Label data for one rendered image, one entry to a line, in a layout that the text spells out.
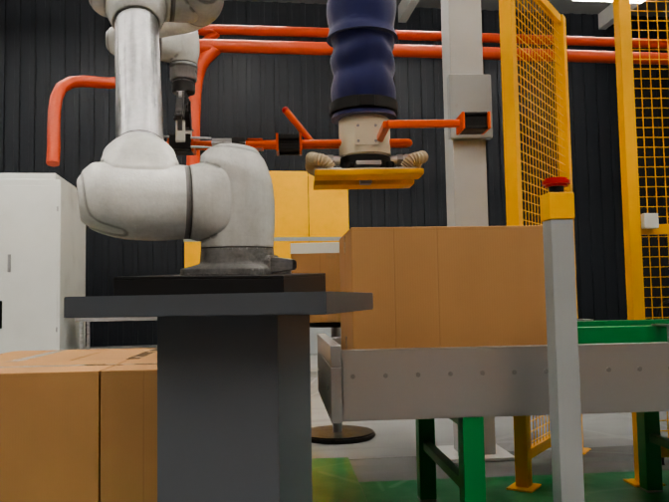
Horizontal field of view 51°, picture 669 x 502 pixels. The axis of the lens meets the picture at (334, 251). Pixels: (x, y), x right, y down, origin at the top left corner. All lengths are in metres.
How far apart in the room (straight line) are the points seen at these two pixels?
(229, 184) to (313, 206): 8.17
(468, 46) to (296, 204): 6.31
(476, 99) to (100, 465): 2.26
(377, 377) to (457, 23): 2.07
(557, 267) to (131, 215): 1.06
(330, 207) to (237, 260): 8.21
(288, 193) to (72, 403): 7.63
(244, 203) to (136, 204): 0.21
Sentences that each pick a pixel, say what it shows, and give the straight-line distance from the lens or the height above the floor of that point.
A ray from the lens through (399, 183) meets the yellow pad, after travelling 2.41.
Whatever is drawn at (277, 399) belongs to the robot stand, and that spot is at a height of 0.55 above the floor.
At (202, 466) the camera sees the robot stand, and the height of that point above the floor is 0.42.
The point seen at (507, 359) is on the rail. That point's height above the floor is 0.56.
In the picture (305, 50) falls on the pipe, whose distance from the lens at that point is 10.41.
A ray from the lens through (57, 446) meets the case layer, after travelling 2.22.
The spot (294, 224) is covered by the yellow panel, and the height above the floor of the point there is 1.74.
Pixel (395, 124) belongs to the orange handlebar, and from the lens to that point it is 2.12.
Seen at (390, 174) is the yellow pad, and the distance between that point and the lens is 2.22.
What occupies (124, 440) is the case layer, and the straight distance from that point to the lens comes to 2.18.
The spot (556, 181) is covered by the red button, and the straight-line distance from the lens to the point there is 1.92.
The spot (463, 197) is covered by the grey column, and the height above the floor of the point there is 1.20.
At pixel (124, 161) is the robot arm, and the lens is 1.47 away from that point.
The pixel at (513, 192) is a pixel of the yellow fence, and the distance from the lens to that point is 2.87.
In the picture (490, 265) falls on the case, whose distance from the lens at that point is 2.19.
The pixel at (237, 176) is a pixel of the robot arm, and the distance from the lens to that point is 1.45.
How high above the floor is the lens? 0.74
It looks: 4 degrees up
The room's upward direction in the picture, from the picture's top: 1 degrees counter-clockwise
